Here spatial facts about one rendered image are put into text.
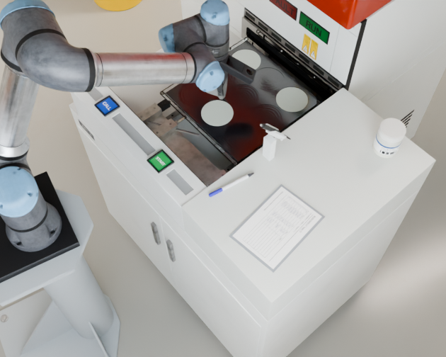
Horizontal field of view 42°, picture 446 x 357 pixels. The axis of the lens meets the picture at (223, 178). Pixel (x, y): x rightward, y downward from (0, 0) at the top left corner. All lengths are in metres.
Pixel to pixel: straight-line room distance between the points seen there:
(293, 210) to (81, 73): 0.64
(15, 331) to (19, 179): 1.11
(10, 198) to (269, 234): 0.65
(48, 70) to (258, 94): 0.78
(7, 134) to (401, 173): 1.04
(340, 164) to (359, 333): 1.01
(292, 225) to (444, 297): 1.22
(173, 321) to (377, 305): 0.84
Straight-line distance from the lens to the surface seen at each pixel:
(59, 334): 2.46
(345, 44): 1.69
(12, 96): 1.45
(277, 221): 1.50
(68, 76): 1.26
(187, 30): 1.52
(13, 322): 2.55
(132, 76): 1.33
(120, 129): 1.69
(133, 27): 3.37
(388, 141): 1.59
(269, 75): 1.88
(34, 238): 1.64
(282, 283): 1.43
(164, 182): 1.57
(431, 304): 2.57
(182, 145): 1.73
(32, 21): 1.32
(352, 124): 1.70
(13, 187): 1.52
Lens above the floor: 2.30
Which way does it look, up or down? 58 degrees down
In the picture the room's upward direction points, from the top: 1 degrees counter-clockwise
